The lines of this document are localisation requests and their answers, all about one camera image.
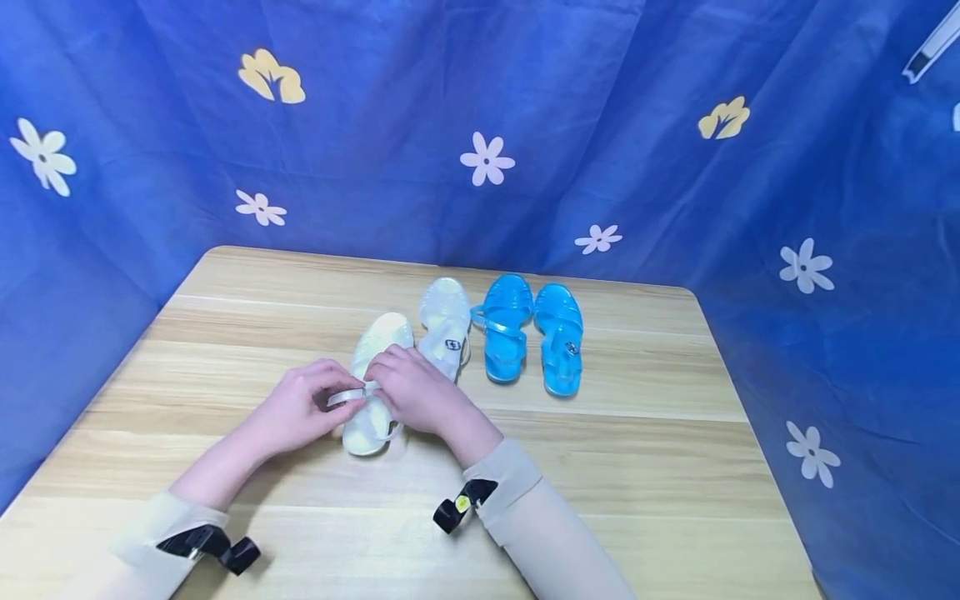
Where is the person's right hand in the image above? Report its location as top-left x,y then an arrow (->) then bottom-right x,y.
363,344 -> 486,436

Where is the person's left hand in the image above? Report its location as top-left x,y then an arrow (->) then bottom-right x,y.
246,359 -> 368,456

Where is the white jelly sandal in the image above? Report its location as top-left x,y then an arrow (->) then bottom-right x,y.
416,277 -> 473,383
327,312 -> 415,458

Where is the person's left forearm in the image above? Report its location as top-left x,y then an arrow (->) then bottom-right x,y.
56,427 -> 274,600

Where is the person's right forearm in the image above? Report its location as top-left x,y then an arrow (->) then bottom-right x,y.
448,415 -> 638,600

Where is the blue jelly sandal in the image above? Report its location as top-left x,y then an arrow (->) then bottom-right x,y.
470,274 -> 535,384
532,283 -> 585,398

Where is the black wrist band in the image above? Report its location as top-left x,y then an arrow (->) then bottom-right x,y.
432,478 -> 499,535
156,524 -> 263,577

